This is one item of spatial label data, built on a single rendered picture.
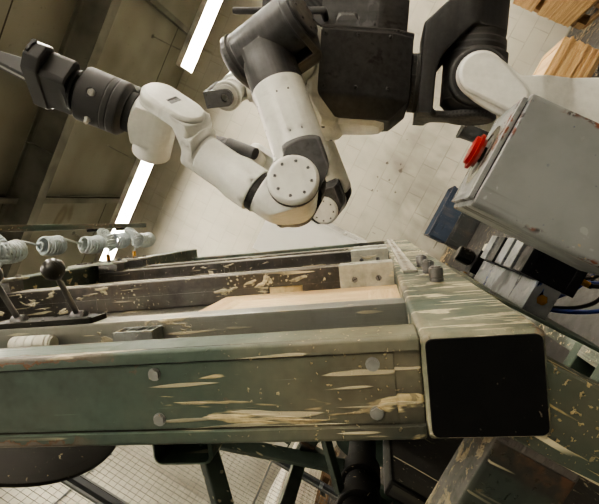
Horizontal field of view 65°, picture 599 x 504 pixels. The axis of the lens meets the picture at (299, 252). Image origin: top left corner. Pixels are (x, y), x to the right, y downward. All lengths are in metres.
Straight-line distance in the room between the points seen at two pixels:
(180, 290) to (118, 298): 0.17
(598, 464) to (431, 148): 5.97
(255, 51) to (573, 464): 0.70
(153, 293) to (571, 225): 0.97
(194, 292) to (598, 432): 0.90
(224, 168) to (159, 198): 6.40
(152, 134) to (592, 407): 0.69
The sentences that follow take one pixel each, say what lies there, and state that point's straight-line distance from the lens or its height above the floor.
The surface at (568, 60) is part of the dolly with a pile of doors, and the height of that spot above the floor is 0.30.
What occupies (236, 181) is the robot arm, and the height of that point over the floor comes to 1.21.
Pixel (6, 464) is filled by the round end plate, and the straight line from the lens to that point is 1.82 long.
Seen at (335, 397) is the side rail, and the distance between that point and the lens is 0.52.
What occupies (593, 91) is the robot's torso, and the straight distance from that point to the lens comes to 1.09.
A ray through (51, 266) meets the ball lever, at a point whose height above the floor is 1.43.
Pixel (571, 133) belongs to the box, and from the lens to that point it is 0.52.
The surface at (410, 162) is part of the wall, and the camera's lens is 6.40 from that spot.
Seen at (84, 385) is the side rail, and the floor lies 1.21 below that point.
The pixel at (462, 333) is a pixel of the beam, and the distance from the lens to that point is 0.51.
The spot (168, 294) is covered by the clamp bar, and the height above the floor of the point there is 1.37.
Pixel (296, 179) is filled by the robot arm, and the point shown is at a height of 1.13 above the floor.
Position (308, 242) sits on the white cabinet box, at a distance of 5.06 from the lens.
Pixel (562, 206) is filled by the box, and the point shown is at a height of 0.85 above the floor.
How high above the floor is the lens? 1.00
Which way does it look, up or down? 6 degrees up
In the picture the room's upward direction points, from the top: 62 degrees counter-clockwise
